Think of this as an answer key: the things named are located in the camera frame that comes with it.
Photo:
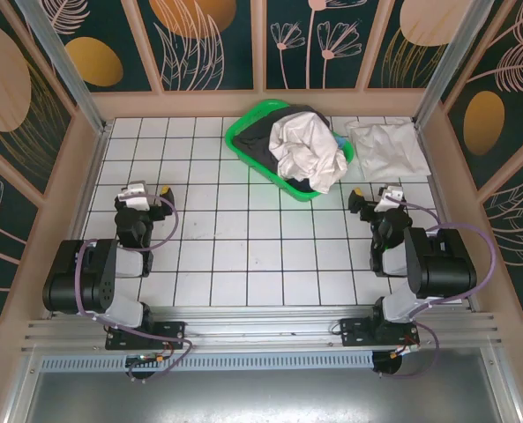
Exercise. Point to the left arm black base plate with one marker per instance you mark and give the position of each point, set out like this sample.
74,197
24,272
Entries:
173,330

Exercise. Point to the white robot print t-shirt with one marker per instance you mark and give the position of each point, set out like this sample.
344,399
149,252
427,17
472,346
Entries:
305,145

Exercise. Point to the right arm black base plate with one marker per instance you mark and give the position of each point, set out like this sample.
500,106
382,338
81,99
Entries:
353,332

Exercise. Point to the folded plain white t-shirt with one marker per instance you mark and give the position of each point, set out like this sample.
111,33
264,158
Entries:
389,150

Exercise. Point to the small wiring connector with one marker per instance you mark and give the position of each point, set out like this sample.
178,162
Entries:
157,359
398,352

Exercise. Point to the aluminium mounting rail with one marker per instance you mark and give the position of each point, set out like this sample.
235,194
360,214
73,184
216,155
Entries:
265,321

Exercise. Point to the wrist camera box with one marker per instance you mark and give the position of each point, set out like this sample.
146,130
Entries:
391,196
133,194

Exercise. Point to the light blue t-shirt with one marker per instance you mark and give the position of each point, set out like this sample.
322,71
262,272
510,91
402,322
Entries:
340,142

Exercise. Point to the green plastic laundry basket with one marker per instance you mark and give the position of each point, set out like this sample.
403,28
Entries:
248,119

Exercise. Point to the navy blue t-shirt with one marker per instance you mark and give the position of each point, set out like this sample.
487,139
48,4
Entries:
298,185

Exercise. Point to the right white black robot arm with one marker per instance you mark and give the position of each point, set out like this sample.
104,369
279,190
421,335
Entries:
442,264

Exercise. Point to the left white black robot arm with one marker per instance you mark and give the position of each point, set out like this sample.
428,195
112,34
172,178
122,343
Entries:
89,273

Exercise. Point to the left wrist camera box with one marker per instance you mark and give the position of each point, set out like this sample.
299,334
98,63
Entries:
133,194

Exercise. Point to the dark grey t-shirt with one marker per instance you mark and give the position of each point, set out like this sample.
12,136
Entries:
252,145

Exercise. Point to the grey metal sheet panel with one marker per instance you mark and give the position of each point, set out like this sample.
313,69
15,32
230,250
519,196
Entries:
261,396

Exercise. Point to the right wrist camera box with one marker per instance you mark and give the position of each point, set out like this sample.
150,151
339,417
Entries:
391,196

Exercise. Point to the aluminium frame post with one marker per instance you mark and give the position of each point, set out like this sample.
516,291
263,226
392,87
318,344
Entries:
457,66
62,66

